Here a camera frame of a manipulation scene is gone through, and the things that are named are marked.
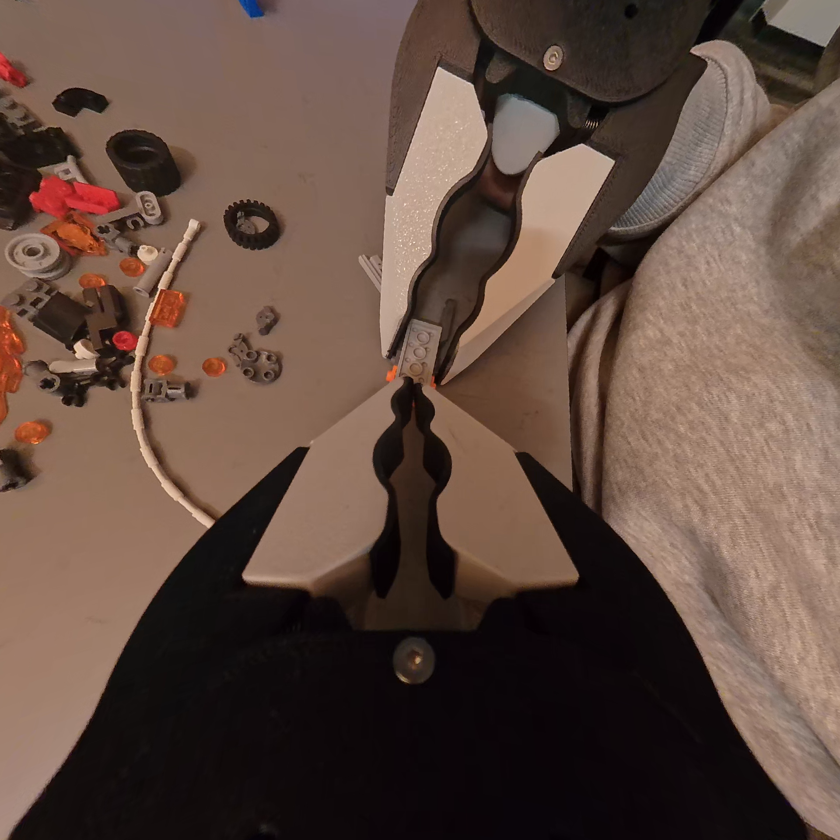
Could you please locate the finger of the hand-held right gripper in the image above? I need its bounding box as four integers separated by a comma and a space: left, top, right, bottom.
438, 140, 622, 387
381, 59, 501, 361

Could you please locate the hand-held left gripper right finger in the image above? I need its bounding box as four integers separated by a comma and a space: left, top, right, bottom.
415, 385, 581, 601

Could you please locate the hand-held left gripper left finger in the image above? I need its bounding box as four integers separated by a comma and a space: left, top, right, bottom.
241, 382, 416, 599

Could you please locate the grey lego plate assembly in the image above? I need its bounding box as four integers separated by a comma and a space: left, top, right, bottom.
384, 298, 462, 386

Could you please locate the person's right forearm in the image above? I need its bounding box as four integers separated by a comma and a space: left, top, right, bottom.
607, 39, 772, 245

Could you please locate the dark grey round lego plate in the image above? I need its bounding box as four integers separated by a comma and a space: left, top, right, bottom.
239, 350, 284, 385

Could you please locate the small thin black lego tire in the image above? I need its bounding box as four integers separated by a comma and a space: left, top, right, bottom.
222, 199, 284, 251

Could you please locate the dark grey lego pin connector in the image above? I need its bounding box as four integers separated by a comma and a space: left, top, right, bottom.
140, 377, 195, 403

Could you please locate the large wide black lego tire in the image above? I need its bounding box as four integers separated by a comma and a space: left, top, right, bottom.
104, 129, 182, 197

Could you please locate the light grey lego pin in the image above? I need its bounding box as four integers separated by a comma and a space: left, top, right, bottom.
134, 247, 173, 297

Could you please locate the dark grey lego axle connector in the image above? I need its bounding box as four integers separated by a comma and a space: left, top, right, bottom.
0, 448, 35, 494

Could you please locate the pile of mixed lego pieces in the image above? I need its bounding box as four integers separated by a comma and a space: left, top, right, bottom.
0, 92, 140, 409

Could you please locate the black curved lego piece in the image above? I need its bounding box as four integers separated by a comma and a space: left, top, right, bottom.
52, 87, 110, 118

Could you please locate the orange transparent lego flame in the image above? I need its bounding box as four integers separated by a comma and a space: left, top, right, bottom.
0, 307, 28, 422

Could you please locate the orange transparent lego windshield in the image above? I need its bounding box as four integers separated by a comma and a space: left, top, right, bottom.
40, 210, 106, 257

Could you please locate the large red lego piece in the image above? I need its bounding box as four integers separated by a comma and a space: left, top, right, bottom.
29, 175, 123, 219

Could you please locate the light grey lego wheel hub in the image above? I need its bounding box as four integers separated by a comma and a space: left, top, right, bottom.
4, 232, 74, 282

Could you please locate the white box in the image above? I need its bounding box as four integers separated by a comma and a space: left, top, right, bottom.
763, 0, 840, 48

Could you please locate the white flexible lego hose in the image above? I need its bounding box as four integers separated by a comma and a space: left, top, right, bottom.
130, 219, 218, 530

